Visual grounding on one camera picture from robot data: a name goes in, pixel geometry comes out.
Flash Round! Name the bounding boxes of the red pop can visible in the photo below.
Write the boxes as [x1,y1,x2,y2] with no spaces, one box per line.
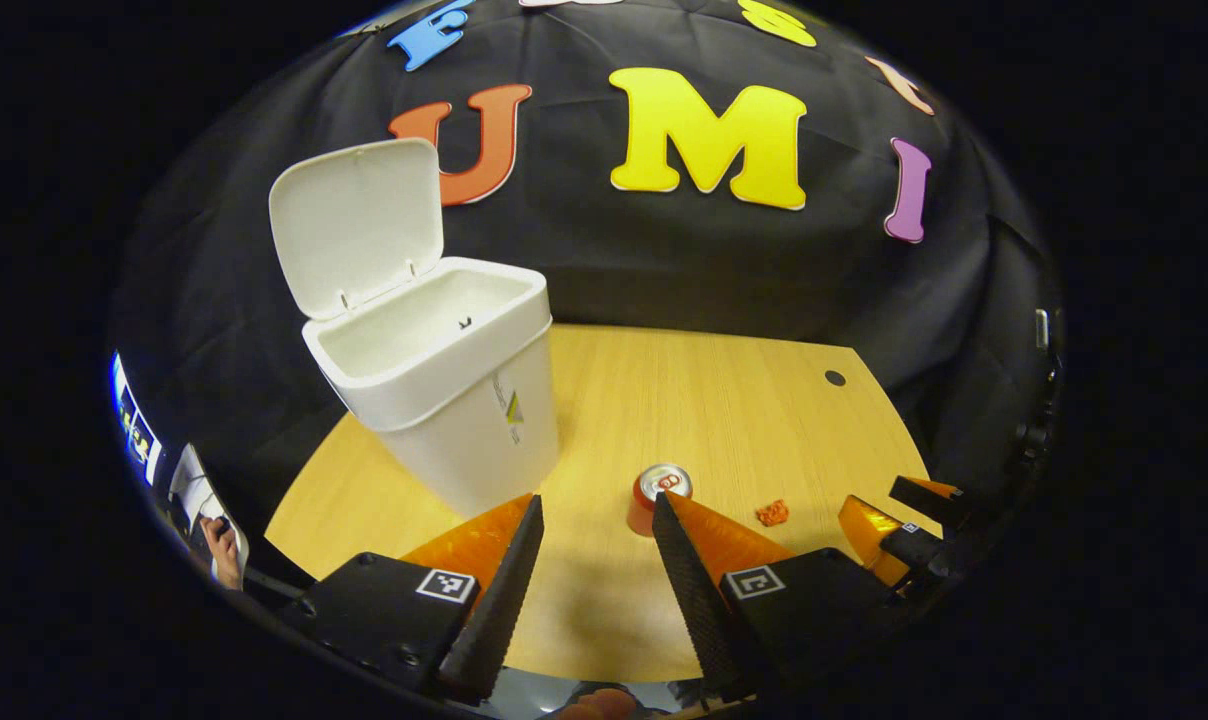
[626,462,694,538]

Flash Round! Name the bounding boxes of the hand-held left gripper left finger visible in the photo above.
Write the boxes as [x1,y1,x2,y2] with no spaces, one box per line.
[274,493,546,706]

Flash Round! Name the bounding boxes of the wooden desktop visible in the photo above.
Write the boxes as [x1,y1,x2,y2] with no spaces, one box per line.
[264,322,933,684]

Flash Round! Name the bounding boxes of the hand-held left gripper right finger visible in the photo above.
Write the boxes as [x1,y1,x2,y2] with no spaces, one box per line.
[651,491,915,703]

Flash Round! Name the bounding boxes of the white desktop garbage bin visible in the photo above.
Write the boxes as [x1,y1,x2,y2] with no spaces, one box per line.
[268,137,562,521]

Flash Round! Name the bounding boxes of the black backdrop cloth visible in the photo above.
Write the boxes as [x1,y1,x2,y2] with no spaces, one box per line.
[109,0,1065,561]

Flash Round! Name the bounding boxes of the white side desk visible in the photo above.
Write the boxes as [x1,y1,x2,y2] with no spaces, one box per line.
[169,443,252,593]

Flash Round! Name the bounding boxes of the computer monitor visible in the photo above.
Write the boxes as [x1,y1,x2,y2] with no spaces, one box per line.
[111,350,163,488]

